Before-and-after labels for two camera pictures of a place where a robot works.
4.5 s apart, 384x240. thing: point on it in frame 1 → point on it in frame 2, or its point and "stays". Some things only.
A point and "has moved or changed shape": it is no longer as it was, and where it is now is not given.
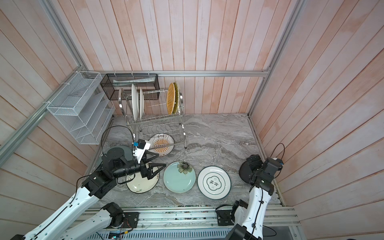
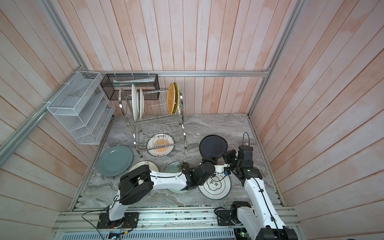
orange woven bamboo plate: (171, 98) stays
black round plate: (245, 171) has moved or changed shape
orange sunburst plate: (162, 144) stays
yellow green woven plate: (177, 98) stays
